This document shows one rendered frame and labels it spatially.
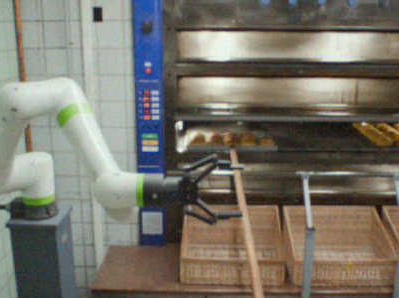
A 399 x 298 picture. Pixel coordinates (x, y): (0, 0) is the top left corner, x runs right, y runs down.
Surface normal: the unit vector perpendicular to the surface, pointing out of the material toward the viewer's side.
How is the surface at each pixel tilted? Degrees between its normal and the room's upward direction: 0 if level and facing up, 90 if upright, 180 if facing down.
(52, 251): 90
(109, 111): 90
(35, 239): 90
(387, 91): 70
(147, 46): 90
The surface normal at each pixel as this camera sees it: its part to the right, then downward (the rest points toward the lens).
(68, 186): -0.03, 0.26
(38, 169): 0.67, 0.15
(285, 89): -0.03, -0.08
